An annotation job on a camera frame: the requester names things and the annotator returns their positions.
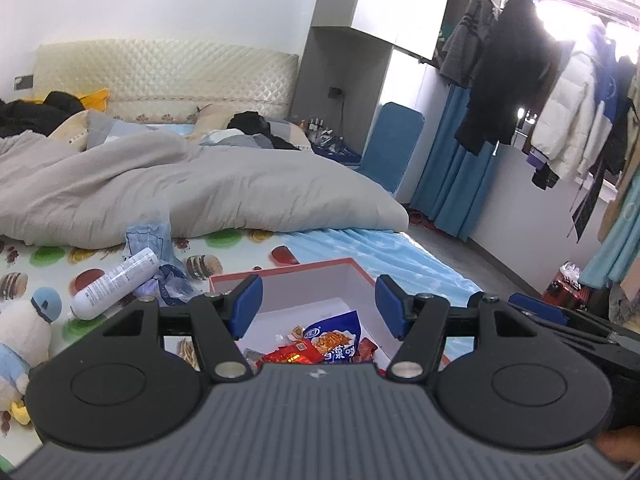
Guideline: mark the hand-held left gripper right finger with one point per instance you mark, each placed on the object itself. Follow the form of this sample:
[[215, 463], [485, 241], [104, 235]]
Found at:
[[390, 307]]

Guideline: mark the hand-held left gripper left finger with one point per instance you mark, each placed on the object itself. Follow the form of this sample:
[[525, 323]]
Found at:
[[247, 305]]

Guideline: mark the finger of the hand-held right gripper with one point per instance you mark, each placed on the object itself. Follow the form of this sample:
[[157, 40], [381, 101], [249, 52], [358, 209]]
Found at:
[[575, 320]]

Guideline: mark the clear orange snack packet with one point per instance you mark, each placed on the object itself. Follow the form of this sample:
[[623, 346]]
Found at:
[[297, 332]]

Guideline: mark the blue snack packet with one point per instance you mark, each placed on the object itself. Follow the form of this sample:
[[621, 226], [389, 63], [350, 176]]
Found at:
[[332, 337]]

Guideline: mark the red snack packet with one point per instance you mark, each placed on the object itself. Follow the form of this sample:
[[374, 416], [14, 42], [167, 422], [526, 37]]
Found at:
[[290, 356]]

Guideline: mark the pink cardboard box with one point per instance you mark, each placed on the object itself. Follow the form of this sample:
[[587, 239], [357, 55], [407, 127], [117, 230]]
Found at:
[[320, 285]]

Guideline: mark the person's right hand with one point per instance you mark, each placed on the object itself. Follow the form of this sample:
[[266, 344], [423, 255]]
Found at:
[[620, 444]]

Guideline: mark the red suitcase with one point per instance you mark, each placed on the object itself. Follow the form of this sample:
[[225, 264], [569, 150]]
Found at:
[[562, 290]]

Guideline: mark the white plastic bag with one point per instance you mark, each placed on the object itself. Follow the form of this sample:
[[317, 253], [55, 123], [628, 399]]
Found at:
[[570, 270]]

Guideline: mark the food print bed sheet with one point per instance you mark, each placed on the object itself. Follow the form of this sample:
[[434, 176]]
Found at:
[[400, 255]]

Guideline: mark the crumpled blue plastic wrapper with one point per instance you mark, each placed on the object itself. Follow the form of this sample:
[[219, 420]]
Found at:
[[170, 285]]

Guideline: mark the light blue garment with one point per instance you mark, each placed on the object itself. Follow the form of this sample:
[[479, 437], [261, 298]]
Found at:
[[615, 245]]

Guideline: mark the red slipper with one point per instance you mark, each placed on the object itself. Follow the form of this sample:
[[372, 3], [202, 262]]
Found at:
[[429, 225], [414, 217]]

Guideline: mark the clear blue plastic bag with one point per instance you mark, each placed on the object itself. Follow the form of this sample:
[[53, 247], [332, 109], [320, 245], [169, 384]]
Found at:
[[147, 237]]

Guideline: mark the grey duvet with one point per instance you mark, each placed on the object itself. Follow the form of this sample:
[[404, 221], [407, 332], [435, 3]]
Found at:
[[200, 190]]

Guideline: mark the white spray bottle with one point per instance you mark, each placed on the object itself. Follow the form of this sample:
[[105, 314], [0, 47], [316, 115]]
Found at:
[[115, 282]]

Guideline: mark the blue curtain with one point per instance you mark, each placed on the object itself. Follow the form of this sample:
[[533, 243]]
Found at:
[[450, 175]]

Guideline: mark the small black garment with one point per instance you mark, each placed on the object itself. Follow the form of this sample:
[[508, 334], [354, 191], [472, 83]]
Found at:
[[545, 177]]

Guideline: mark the beige hanging coat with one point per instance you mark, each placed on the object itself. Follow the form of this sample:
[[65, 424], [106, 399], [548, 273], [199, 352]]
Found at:
[[627, 180]]

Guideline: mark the blue folding chair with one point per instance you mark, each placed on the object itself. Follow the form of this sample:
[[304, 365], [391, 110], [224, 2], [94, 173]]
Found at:
[[395, 145]]

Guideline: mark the purple cloth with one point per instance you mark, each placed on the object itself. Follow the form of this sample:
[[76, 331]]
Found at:
[[537, 157]]

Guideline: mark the row of small bottles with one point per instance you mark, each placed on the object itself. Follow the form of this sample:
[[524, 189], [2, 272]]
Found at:
[[317, 130]]

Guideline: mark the beige pillow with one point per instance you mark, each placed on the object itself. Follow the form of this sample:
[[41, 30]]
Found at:
[[207, 115]]

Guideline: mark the white puffer jacket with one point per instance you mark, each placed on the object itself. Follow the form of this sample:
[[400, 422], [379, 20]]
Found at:
[[570, 115]]

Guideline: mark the grey blue pillow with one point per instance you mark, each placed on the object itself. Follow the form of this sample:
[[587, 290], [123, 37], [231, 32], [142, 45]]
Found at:
[[110, 127]]

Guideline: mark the penguin plush toy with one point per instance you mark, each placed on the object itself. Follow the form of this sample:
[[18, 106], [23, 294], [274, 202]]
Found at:
[[20, 340]]

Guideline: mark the blue white jacket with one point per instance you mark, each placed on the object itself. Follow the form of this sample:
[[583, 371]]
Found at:
[[607, 85]]

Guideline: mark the cream quilted headboard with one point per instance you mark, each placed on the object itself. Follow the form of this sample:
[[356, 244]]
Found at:
[[175, 75]]

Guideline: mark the black hanging coat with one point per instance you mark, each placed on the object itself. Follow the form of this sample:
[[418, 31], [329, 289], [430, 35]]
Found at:
[[510, 75]]

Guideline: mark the yellow cloth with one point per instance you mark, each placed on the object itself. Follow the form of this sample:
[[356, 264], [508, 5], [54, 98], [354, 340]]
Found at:
[[96, 100]]

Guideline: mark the grey hanging jacket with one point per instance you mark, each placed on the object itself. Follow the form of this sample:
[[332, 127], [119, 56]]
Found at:
[[465, 45]]

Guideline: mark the black clothing pile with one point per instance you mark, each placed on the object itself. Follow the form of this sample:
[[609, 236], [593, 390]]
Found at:
[[35, 112]]

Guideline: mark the grey wardrobe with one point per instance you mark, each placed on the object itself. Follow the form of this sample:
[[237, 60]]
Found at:
[[400, 0]]

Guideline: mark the black wall charger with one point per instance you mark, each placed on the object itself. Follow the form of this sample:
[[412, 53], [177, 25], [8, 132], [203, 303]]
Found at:
[[334, 93]]

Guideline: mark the dark wall socket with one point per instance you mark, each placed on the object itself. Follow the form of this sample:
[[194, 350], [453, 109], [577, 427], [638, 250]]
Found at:
[[22, 81]]

